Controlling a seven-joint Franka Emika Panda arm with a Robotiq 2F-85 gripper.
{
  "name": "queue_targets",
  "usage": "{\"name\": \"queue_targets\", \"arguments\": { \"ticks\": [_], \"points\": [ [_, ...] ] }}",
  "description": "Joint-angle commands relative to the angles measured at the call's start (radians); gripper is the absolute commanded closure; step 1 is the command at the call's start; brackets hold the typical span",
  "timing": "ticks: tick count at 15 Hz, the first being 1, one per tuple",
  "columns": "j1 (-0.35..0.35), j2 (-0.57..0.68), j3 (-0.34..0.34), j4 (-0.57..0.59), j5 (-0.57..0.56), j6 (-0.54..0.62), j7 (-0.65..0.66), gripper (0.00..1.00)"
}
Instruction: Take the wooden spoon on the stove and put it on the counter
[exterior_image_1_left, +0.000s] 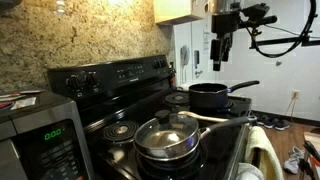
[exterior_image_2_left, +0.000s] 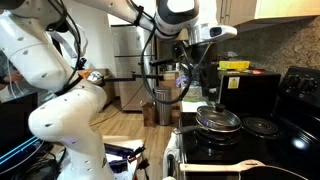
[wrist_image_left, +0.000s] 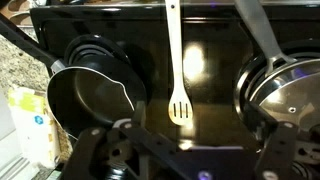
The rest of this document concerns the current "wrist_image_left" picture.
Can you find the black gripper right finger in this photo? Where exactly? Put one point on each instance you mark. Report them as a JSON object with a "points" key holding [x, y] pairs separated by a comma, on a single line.
{"points": [[278, 153]]}

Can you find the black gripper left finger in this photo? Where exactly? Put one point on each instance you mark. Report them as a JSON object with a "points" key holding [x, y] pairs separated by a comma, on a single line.
{"points": [[99, 154]]}

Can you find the slotted wooden spoon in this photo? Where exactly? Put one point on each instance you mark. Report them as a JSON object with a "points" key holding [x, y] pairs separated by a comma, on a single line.
{"points": [[179, 109]]}

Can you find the black electric stove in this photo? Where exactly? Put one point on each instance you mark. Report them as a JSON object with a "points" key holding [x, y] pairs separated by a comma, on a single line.
{"points": [[221, 61]]}

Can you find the small black saucepan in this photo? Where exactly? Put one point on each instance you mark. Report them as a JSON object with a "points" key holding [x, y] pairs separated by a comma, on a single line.
{"points": [[94, 86]]}

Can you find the white yellow box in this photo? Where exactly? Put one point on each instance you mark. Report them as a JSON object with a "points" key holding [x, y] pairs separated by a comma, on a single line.
{"points": [[36, 127]]}

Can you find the steel frying pan with lid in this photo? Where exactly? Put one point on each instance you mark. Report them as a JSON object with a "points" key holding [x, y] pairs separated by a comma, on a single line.
{"points": [[290, 89]]}

